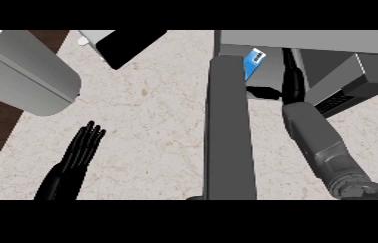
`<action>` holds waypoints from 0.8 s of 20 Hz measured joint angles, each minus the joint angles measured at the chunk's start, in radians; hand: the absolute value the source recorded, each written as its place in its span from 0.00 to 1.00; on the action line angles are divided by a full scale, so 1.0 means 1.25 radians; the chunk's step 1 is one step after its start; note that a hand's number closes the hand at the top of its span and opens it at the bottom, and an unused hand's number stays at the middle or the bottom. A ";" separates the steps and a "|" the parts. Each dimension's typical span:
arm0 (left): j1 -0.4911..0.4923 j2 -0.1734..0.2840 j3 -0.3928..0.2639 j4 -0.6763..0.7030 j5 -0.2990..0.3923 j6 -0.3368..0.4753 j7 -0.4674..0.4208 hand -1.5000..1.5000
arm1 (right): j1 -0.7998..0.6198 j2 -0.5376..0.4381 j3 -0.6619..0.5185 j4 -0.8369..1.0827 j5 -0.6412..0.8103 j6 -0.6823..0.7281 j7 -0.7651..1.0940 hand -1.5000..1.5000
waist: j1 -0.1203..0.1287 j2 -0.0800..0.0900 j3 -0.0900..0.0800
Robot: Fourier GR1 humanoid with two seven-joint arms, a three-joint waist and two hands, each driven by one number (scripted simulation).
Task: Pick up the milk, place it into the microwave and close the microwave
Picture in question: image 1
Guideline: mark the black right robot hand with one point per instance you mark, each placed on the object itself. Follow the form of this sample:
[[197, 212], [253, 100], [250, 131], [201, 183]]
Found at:
[[293, 83]]

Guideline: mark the grey microwave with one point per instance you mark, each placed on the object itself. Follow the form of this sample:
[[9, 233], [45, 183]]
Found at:
[[319, 43]]

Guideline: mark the dark grey microwave door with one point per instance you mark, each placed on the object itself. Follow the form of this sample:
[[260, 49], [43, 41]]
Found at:
[[229, 130]]

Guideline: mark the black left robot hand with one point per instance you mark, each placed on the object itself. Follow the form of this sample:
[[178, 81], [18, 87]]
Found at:
[[74, 160]]

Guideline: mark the white appliance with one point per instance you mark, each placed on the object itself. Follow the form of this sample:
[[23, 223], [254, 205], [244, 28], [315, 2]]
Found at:
[[93, 37]]

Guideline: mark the blue milk carton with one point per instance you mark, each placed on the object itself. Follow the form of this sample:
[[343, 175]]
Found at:
[[253, 63]]

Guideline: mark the black flat panel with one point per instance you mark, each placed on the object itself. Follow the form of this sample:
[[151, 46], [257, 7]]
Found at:
[[123, 47]]

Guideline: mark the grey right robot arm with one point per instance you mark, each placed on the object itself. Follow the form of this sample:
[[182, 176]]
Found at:
[[322, 150]]

